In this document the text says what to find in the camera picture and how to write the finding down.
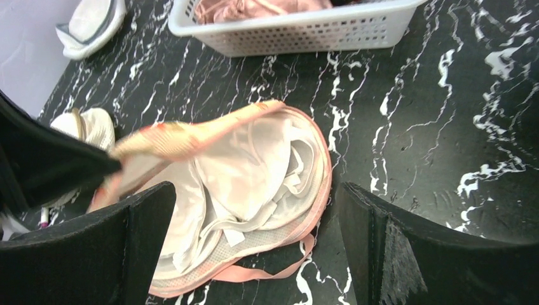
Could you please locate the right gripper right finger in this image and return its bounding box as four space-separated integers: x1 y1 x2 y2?
335 182 538 304

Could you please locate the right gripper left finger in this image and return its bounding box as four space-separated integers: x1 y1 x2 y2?
1 182 176 304

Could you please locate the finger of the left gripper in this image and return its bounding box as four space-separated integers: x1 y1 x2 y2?
1 93 121 213

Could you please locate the peach patterned mesh laundry bag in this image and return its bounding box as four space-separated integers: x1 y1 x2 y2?
88 100 332 298

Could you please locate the white satin bra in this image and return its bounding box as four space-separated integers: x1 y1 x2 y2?
146 118 321 276

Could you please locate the round white mesh laundry bag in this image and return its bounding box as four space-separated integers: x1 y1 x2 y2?
55 0 127 60

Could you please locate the pink satin garment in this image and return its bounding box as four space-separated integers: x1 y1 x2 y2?
194 0 333 24

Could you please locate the white plastic basket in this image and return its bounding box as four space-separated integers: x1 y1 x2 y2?
168 1 424 57

